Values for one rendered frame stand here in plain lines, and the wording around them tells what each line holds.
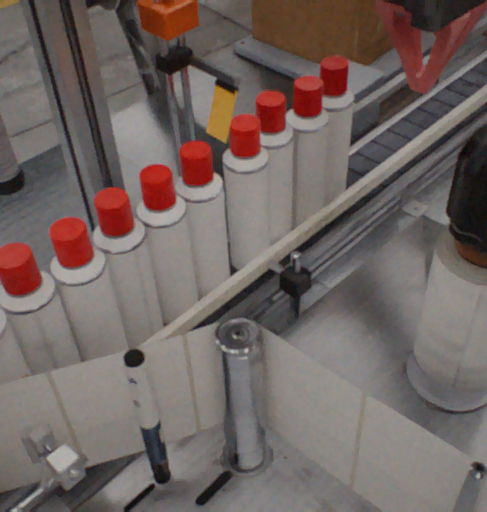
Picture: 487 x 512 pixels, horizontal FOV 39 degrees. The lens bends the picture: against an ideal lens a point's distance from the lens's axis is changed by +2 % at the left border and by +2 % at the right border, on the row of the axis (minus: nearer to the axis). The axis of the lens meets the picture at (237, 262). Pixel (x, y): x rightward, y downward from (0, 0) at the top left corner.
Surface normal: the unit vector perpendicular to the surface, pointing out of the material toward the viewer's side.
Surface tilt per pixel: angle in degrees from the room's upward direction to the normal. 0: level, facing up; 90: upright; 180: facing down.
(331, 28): 90
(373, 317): 0
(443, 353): 89
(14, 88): 0
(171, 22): 90
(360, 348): 0
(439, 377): 90
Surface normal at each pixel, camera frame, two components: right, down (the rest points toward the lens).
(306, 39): -0.68, 0.54
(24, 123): -0.04, -0.71
